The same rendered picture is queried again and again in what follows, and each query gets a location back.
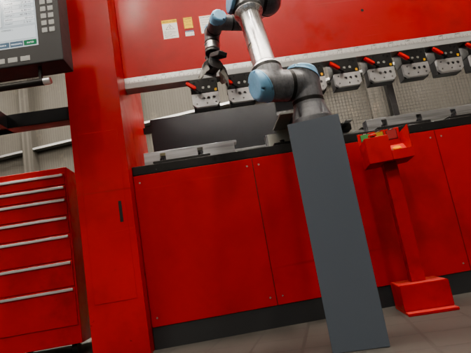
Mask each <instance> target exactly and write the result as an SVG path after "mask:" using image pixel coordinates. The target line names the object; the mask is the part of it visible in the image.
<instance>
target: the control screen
mask: <svg viewBox="0 0 471 353"><path fill-rule="evenodd" d="M38 44H39V41H38V33H37V24H36V9H35V1H34V0H0V50H6V49H11V48H20V47H25V46H35V45H38Z"/></svg>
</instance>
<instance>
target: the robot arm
mask: <svg viewBox="0 0 471 353"><path fill-rule="evenodd" d="M280 4H281V0H226V12H227V13H228V14H230V15H227V14H225V12H224V11H221V10H220V9H216V10H214V11H213V12H212V14H211V16H210V19H209V22H208V24H207V25H205V30H204V35H205V44H204V46H205V59H206V61H205V62H204V63H203V65H202V69H201V71H200V76H199V77H200V80H201V79H202V78H203V76H204V75H207V76H211V77H216V75H217V72H218V71H219V70H220V72H219V76H220V78H221V79H220V83H221V84H224V83H225V84H226V86H227V87H229V81H228V74H227V70H226V68H225V66H224V65H223V64H222V63H221V60H220V59H223V58H226V56H227V53H226V52H224V51H223V50H220V47H219V36H220V34H221V31H243V35H244V37H245V42H246V44H247V49H248V51H249V54H250V58H251V61H252V65H253V67H252V70H251V72H250V74H249V77H248V83H249V85H248V87H249V91H250V94H251V96H252V98H253V99H254V100H255V101H257V102H265V103H270V102H292V104H293V108H294V113H293V119H292V123H298V122H302V121H305V120H311V119H315V118H321V117H324V116H330V115H332V114H331V112H330V110H329V109H328V107H327V105H326V104H325V101H324V97H323V94H322V88H321V84H320V76H319V74H318V71H317V69H316V67H315V66H314V65H312V64H309V63H298V64H293V65H291V66H289V67H288V68H287V69H282V66H281V63H280V62H279V61H278V60H275V58H274V55H273V51H272V49H271V45H270V43H269V40H268V36H267V33H266V30H265V27H264V24H263V21H262V18H264V17H270V16H272V15H274V14H275V13H277V11H278V10H279V8H280Z"/></svg>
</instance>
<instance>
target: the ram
mask: <svg viewBox="0 0 471 353"><path fill-rule="evenodd" d="M114 6H115V11H116V22H117V28H118V39H119V44H120V50H121V61H122V67H123V77H124V78H134V77H139V76H148V75H154V74H164V73H169V72H174V71H184V70H189V69H199V68H202V65H203V63H204V62H205V61H206V59H205V46H204V44H205V35H204V34H201V31H200V23H199V19H198V16H201V15H211V14H212V12H213V11H214V10H216V9H220V10H221V11H224V12H225V14H227V15H230V14H228V13H227V12H226V0H114ZM189 17H192V22H193V28H188V29H185V28H184V21H183V18H189ZM174 19H177V28H178V32H179V38H173V39H164V37H163V28H162V23H161V21H163V20H174ZM262 21H263V24H264V27H265V30H266V33H267V36H268V40H269V43H270V45H271V49H272V51H273V55H274V57H285V56H290V55H300V54H306V53H315V52H320V51H326V50H336V49H341V48H350V47H356V46H365V45H371V44H377V43H386V42H391V41H401V40H407V39H416V38H421V37H427V36H436V35H442V34H452V33H457V32H466V31H471V0H281V4H280V8H279V10H278V11H277V13H275V14H274V15H272V16H270V17H264V18H262ZM188 30H194V34H195V35H193V36H186V34H185V31H188ZM466 41H471V36H464V37H459V38H454V39H444V40H438V41H429V42H424V43H415V44H409V45H403V46H394V47H389V48H379V49H373V50H364V51H359V52H354V53H344V54H338V55H329V56H324V57H314V58H308V59H303V60H294V61H288V62H281V66H282V67H287V68H288V67H289V66H291V65H293V64H298V63H309V64H310V63H316V62H322V66H323V67H327V66H328V64H329V62H330V61H331V60H339V59H345V58H351V57H356V59H357V62H361V61H362V59H363V57H364V56H365V55H375V54H380V53H390V55H391V57H394V56H395V55H396V54H397V52H398V51H401V50H410V49H415V48H424V51H425V53H426V52H427V51H428V50H429V49H430V48H431V47H432V46H440V45H445V44H450V43H457V45H458V47H460V46H461V45H462V44H463V43H465V42H466ZM219 47H220V50H223V51H224V52H226V53H227V56H226V58H223V59H220V60H221V63H222V64H223V65H225V64H235V63H240V62H249V61H251V58H250V54H249V51H248V49H247V44H246V42H245V37H244V35H243V31H221V34H220V36H219ZM199 76H200V74H194V75H188V76H178V77H173V78H164V79H158V80H153V81H143V82H138V83H129V84H125V90H126V92H127V94H128V95H132V94H137V93H143V92H152V91H157V90H167V89H173V88H182V87H187V86H186V82H188V83H189V81H190V80H196V79H200V77H199Z"/></svg>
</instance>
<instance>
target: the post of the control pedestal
mask: <svg viewBox="0 0 471 353"><path fill-rule="evenodd" d="M381 167H382V170H383V175H384V179H385V184H386V188H387V191H388V197H389V200H390V205H391V209H392V214H393V217H394V220H395V226H396V229H397V235H398V238H399V241H400V246H401V250H402V255H403V259H404V264H405V268H406V271H407V276H408V280H409V281H410V282H417V281H422V280H425V274H424V271H423V266H422V263H421V257H420V254H419V251H418V246H417V243H416V237H415V234H414V229H413V226H412V222H411V217H410V214H409V209H408V205H407V200H406V197H405V194H404V189H403V185H402V180H401V177H400V172H399V168H398V165H397V161H394V162H387V163H384V164H383V165H382V166H381Z"/></svg>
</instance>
